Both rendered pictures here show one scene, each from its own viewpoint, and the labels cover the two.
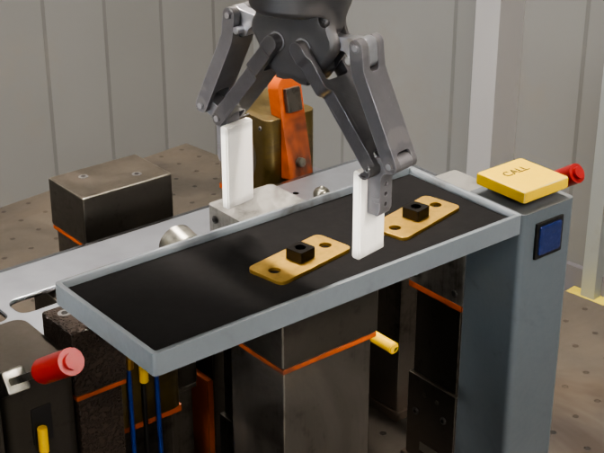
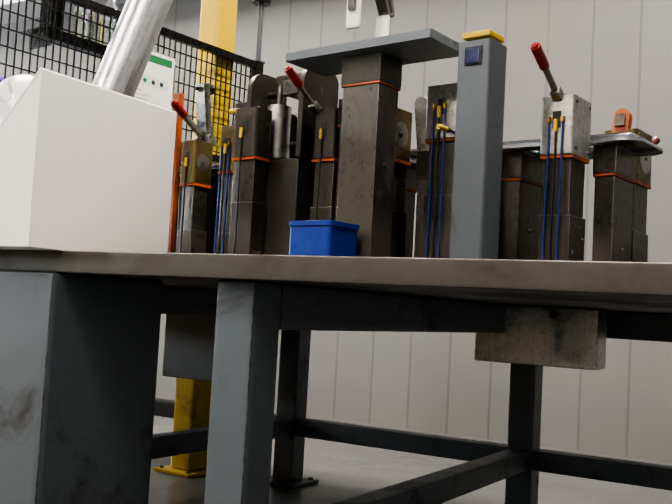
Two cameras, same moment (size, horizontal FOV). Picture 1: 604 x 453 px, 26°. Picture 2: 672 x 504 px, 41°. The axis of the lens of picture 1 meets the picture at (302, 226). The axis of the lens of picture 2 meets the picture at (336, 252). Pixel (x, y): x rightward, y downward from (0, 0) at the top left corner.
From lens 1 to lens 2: 2.08 m
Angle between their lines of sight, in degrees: 80
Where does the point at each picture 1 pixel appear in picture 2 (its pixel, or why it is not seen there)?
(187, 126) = not seen: outside the picture
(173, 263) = not seen: hidden behind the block
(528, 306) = (463, 91)
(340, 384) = (365, 100)
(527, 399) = (465, 146)
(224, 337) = (306, 53)
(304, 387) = (350, 96)
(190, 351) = (295, 55)
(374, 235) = (353, 20)
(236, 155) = (380, 27)
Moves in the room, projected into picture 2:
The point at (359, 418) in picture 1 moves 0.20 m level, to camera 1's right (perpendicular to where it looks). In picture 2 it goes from (372, 119) to (402, 98)
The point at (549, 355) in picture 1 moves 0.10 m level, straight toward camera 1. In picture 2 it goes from (479, 124) to (425, 121)
